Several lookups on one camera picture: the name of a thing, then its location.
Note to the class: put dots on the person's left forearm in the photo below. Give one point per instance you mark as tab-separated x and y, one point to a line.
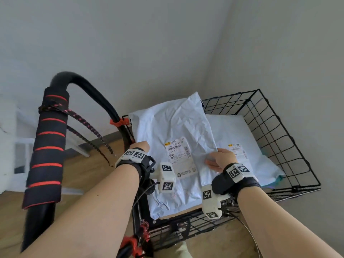
80	217

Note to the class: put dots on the white marble-top side table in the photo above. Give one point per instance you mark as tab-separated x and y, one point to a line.
8	131

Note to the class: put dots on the person's right forearm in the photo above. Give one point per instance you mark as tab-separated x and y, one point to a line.
282	228

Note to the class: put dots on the teal mailer parcel front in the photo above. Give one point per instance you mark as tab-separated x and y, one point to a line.
278	180

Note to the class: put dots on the white wrist camera with markers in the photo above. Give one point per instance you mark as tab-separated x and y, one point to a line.
211	201
165	180

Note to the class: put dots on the person's pale green garment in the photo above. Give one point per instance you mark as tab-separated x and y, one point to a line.
180	251

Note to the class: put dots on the person's right hand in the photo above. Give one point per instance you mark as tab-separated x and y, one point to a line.
223	159

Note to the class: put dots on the person's left hand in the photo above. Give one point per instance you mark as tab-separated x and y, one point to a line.
141	145

